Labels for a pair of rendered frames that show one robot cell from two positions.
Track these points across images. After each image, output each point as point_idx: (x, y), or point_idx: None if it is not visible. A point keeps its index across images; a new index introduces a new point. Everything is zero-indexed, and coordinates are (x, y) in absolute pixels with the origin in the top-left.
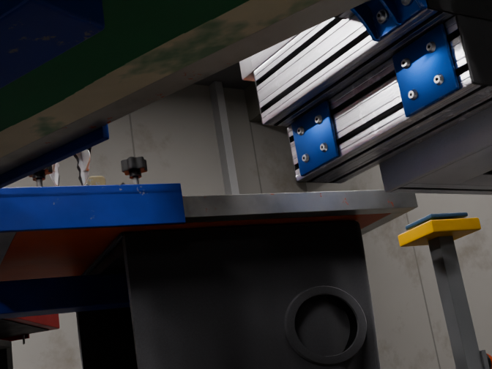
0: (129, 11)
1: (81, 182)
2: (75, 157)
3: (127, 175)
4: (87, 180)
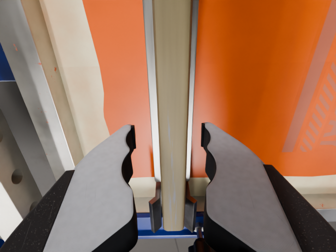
0: None
1: (201, 131)
2: (210, 180)
3: (197, 240)
4: (163, 223)
